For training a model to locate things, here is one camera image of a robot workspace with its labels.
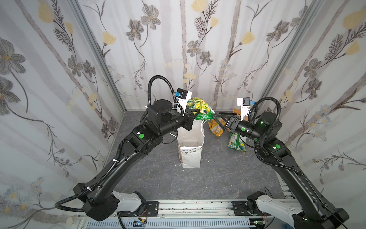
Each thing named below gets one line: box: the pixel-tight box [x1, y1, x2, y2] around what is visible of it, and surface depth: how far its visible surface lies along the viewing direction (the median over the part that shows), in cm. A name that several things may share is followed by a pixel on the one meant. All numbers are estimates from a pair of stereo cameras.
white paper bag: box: [176, 119, 205, 169], surface depth 78 cm
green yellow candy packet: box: [186, 97, 216, 121], surface depth 59 cm
